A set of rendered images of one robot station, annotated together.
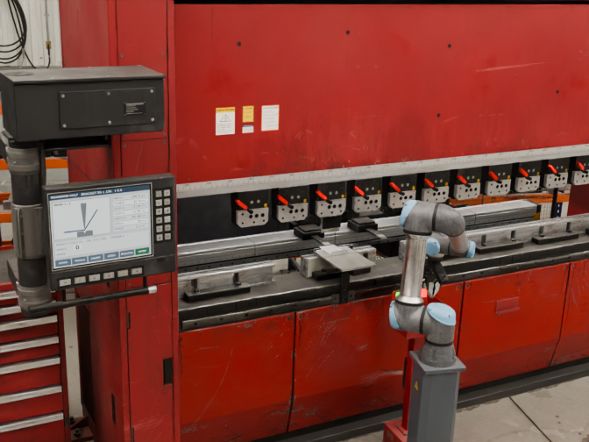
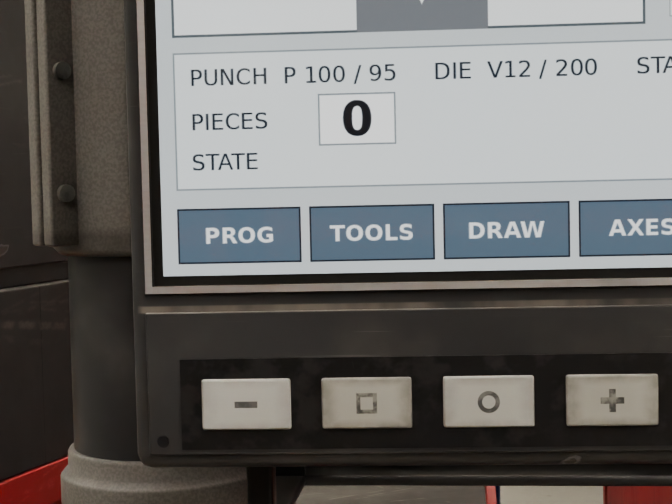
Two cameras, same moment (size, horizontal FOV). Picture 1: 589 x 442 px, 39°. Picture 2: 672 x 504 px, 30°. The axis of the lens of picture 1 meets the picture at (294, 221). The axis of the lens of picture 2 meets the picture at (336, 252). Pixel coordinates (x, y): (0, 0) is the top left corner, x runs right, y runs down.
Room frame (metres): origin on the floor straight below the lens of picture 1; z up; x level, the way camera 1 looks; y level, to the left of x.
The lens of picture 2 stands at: (2.17, 0.45, 1.36)
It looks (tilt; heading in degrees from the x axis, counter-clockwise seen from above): 3 degrees down; 33
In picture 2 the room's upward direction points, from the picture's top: 1 degrees counter-clockwise
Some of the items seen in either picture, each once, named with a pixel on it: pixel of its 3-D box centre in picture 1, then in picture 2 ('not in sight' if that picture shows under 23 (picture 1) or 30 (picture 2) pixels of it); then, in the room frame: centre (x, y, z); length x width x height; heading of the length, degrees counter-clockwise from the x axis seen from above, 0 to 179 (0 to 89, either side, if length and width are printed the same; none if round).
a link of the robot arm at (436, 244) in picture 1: (436, 245); not in sight; (3.48, -0.64, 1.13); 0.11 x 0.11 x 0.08; 69
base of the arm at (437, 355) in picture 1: (438, 348); not in sight; (3.08, -0.61, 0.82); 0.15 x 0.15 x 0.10
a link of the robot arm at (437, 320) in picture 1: (438, 322); not in sight; (3.08, -0.60, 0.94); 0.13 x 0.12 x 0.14; 69
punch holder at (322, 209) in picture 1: (327, 196); not in sight; (3.75, -0.15, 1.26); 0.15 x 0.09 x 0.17; 117
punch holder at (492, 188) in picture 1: (494, 177); not in sight; (4.21, -1.04, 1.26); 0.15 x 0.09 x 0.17; 117
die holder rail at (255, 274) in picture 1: (223, 279); not in sight; (3.51, 0.32, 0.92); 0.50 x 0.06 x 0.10; 117
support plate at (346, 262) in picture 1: (344, 259); not in sight; (3.63, -0.24, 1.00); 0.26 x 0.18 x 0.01; 27
